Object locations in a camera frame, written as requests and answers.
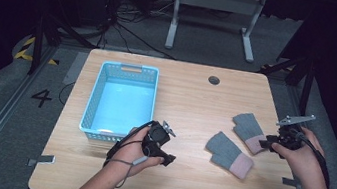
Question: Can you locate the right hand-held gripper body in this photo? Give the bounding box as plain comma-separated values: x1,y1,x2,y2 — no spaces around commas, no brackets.
270,109,318,154

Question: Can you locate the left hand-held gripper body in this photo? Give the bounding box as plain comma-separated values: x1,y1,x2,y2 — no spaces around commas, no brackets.
139,117,179,163

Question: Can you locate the grey glove with pink cuff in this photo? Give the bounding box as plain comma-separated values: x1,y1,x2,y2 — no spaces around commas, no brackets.
227,109,273,158
200,129,259,182

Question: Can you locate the light blue plastic basket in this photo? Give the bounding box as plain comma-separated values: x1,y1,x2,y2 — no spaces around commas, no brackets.
77,57,161,149

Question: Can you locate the person's right hand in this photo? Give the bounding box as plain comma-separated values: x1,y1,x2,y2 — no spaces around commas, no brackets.
266,123,330,189

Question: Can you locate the person's left hand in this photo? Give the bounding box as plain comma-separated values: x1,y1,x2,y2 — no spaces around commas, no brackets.
107,121,169,182

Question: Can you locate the grey tape piece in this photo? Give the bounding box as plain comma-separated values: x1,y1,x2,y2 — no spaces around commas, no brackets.
280,175,303,189
25,150,57,171

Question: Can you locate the black metal stand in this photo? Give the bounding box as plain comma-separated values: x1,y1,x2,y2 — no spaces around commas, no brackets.
254,46,320,118
25,9,102,85

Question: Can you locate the yellow black hazard tape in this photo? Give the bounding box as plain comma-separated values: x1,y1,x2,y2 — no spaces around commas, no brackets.
13,33,63,67

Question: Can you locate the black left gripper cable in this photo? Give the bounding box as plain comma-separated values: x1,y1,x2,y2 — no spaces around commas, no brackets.
102,113,156,174

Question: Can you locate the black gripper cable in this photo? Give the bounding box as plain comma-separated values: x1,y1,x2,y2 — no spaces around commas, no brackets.
287,130,337,189
102,113,156,174

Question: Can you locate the grey thin cable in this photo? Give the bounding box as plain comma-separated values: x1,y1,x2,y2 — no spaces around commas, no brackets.
107,150,149,189

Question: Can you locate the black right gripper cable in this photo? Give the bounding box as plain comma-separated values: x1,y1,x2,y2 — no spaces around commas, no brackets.
287,130,337,189

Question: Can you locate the grey table cable grommet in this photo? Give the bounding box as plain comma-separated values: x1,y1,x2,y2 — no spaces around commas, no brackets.
206,74,222,87

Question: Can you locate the thin black floor cable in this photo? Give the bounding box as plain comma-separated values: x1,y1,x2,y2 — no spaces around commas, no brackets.
56,79,77,107

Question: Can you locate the bundle of black floor cables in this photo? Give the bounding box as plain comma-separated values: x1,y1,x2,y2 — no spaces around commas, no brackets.
94,0,186,61

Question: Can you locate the white metal desk frame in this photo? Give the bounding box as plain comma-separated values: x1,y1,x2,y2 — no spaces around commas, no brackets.
163,0,269,64

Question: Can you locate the grey metal floor rail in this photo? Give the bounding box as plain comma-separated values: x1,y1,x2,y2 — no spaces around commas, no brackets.
0,38,60,189

